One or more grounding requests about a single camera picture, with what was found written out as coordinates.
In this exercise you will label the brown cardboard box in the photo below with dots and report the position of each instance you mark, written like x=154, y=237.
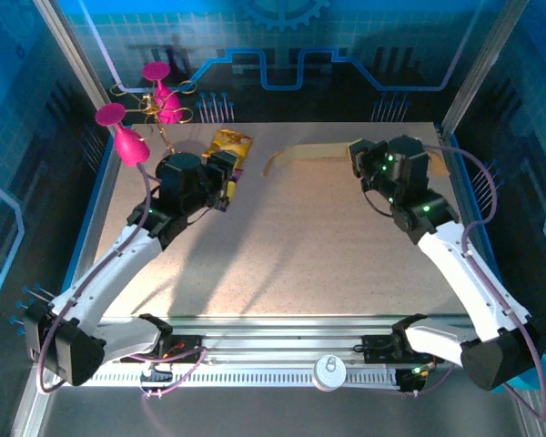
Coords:
x=309, y=152

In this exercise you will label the yellow purple snack bag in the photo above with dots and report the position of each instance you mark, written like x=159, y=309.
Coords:
x=229, y=143

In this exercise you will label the large pink wine glass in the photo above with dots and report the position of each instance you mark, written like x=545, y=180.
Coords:
x=132, y=148

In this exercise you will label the small pink wine glass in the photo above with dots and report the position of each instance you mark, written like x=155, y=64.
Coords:
x=157, y=70

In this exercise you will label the silver tin can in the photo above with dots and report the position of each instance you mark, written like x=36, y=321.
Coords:
x=329, y=373

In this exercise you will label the blue goblet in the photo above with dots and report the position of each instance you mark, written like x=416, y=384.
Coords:
x=545, y=369

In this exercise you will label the aluminium frame post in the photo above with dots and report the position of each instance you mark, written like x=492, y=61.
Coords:
x=487, y=59
x=73, y=50

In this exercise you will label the aluminium rail frame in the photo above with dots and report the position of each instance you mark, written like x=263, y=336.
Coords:
x=277, y=337

